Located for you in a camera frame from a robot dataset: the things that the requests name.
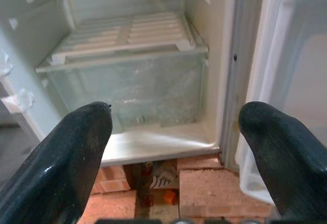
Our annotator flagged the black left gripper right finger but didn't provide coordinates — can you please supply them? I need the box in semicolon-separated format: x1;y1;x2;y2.
239;101;327;217

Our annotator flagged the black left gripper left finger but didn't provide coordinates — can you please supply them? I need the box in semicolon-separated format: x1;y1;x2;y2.
0;101;113;224

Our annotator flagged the white fridge door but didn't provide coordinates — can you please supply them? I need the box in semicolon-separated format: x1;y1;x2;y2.
221;0;327;207

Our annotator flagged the white fridge body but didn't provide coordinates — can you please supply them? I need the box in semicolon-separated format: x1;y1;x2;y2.
0;0;238;168

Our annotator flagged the clear glass fridge shelf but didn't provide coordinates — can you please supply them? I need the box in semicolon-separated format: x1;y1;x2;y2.
35;42;209;74

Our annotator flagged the white slatted fridge shelf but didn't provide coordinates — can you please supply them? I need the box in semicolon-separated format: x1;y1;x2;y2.
50;11;193;65

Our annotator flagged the red brick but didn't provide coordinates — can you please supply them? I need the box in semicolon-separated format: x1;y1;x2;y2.
90;165;131;194
78;190;138;224
177;154;223;171
178;168;273;219

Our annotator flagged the printed brown cardboard piece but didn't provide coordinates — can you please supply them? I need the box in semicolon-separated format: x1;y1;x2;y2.
124;159;180;224

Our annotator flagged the clear plastic crisper drawer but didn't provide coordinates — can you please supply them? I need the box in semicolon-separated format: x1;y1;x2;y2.
45;50;208;134

